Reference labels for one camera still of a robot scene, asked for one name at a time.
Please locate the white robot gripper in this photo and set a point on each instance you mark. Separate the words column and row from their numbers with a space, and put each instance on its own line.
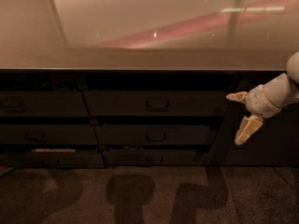
column 259, row 102

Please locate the dark drawer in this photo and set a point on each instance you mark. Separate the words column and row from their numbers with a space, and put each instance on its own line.
column 155, row 157
column 42, row 104
column 141, row 135
column 157, row 103
column 64, row 158
column 47, row 135

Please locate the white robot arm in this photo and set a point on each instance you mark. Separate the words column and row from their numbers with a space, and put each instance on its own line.
column 289, row 81

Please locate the items inside left drawer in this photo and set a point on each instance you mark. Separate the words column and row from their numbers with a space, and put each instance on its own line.
column 37, row 82

